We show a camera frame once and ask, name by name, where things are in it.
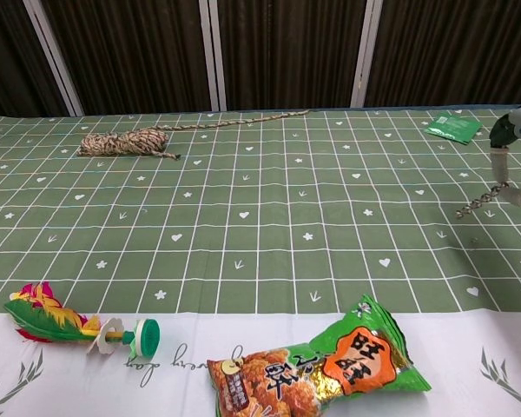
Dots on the dark slatted partition panel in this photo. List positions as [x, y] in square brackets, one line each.
[130, 52]
[451, 52]
[286, 52]
[4, 56]

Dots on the green grid tablecloth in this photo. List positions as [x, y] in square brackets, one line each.
[260, 217]

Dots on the colourful feather shuttlecock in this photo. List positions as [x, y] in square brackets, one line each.
[48, 323]

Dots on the green orange snack bag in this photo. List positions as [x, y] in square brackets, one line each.
[351, 360]

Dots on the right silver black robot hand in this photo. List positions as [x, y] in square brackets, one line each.
[503, 132]

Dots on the green foil sachet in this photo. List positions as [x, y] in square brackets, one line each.
[453, 127]

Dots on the white partition frame post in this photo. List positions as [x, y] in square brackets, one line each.
[52, 65]
[208, 65]
[362, 65]

